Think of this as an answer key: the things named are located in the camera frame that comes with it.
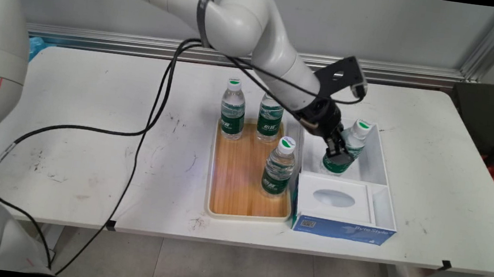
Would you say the white table leg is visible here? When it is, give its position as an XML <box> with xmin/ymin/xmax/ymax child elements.
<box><xmin>33</xmin><ymin>222</ymin><xmax>66</xmax><ymax>269</ymax></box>

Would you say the long black cable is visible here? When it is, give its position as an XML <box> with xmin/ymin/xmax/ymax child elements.
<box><xmin>0</xmin><ymin>16</ymin><xmax>204</xmax><ymax>277</ymax></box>
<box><xmin>54</xmin><ymin>29</ymin><xmax>202</xmax><ymax>277</ymax></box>

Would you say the white open box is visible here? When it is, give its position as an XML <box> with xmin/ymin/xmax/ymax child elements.
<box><xmin>295</xmin><ymin>111</ymin><xmax>397</xmax><ymax>187</ymax></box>

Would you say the blue patterned cloth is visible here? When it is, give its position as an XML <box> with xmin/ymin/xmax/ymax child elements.
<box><xmin>26</xmin><ymin>35</ymin><xmax>52</xmax><ymax>64</ymax></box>

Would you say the blue box with white insert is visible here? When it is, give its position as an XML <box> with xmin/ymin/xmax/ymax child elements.
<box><xmin>288</xmin><ymin>172</ymin><xmax>403</xmax><ymax>248</ymax></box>

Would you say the green label water bottle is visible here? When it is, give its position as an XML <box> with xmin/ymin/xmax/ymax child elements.
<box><xmin>255</xmin><ymin>92</ymin><xmax>287</xmax><ymax>145</ymax></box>
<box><xmin>259</xmin><ymin>134</ymin><xmax>299</xmax><ymax>198</ymax></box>
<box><xmin>217</xmin><ymin>77</ymin><xmax>250</xmax><ymax>142</ymax></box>
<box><xmin>319</xmin><ymin>114</ymin><xmax>375</xmax><ymax>180</ymax></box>

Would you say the black cable strap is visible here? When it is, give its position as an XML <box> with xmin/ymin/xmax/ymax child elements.
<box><xmin>192</xmin><ymin>0</ymin><xmax>218</xmax><ymax>50</ymax></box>

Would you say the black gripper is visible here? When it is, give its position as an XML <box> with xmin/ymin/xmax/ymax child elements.
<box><xmin>290</xmin><ymin>95</ymin><xmax>362</xmax><ymax>169</ymax></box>

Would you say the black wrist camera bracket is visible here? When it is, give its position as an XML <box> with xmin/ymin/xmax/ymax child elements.
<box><xmin>311</xmin><ymin>52</ymin><xmax>372</xmax><ymax>102</ymax></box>

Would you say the horizontal aluminium frame rail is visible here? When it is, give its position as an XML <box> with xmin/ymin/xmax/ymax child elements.
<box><xmin>24</xmin><ymin>22</ymin><xmax>469</xmax><ymax>95</ymax></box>

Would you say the wooden tray with cream rim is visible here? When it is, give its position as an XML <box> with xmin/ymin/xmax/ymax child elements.
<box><xmin>204</xmin><ymin>115</ymin><xmax>302</xmax><ymax>228</ymax></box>

